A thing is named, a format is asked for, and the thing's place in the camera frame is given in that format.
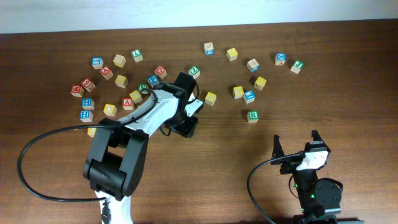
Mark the plain wood yellow block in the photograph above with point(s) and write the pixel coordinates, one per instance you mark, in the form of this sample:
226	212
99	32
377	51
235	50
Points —
119	60

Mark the yellow S block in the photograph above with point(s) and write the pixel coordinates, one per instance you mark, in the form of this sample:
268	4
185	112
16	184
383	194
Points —
210	98

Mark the green V block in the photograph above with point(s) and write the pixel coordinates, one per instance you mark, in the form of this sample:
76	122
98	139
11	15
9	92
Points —
143	89

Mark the blue E block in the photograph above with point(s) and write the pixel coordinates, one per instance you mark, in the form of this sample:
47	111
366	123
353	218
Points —
249	96

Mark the yellow O block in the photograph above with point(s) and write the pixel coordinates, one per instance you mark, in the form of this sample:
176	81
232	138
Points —
110	110

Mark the red 6 block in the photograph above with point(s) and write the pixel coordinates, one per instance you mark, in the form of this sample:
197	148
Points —
88	85

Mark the blue h block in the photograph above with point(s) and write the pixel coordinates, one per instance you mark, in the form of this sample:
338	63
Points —
87	104
86	116

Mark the red a block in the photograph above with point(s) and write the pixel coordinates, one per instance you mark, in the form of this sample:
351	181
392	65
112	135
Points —
127	104
106	72

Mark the green Z block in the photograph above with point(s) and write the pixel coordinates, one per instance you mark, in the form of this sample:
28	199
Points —
194	71

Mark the blue H block lower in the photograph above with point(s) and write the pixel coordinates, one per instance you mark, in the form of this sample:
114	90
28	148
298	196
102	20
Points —
86	116

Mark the red Q block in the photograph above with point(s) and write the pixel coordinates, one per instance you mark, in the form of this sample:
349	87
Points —
161	72

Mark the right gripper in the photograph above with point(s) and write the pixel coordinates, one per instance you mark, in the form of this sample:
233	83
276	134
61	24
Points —
288	165

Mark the blue 5 block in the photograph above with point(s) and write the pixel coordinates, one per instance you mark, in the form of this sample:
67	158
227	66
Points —
97	63

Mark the blue H block upper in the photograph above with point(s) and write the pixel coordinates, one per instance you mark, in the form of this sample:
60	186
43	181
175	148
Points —
87	104

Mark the wood block blue edge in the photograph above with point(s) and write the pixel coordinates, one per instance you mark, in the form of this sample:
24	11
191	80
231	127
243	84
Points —
252	65

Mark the wood block blue side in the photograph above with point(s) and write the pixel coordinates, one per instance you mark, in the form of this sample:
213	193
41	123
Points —
209	48

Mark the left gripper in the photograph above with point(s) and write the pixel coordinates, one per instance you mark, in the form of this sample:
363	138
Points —
186	130

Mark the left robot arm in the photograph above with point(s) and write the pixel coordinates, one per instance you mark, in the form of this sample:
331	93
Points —
115	162

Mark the red M block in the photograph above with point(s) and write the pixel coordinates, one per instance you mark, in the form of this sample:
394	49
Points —
77	91

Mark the green L block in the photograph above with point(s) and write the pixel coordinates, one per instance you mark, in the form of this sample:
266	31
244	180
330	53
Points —
137	55

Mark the green J block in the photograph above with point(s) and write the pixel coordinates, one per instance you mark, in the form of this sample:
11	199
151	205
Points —
297	66

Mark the yellow block top right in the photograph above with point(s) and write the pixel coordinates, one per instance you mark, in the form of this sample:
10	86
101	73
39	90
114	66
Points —
232	54

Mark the blue P block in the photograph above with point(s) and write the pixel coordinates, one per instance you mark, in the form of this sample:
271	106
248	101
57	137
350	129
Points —
153	81

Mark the yellow block upper left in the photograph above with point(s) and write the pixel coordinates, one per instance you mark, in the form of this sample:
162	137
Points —
121	81

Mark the red A block lower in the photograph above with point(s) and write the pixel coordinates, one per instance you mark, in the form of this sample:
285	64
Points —
127	104

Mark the green R block right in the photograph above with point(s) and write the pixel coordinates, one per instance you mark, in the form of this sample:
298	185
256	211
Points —
253	116

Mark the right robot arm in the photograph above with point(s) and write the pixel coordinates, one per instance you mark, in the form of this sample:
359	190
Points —
319	198

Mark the yellow block centre right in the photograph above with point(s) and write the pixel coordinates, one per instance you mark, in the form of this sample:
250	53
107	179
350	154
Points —
238	92

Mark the yellow C block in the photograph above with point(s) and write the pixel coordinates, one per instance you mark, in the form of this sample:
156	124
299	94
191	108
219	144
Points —
135	96

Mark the red A block upper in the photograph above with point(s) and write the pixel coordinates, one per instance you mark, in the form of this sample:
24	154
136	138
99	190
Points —
106	72

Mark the yellow block bottom left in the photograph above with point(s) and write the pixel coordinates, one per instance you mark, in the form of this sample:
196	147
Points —
91	132

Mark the blue X block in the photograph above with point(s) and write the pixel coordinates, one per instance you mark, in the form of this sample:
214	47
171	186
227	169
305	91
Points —
280	58

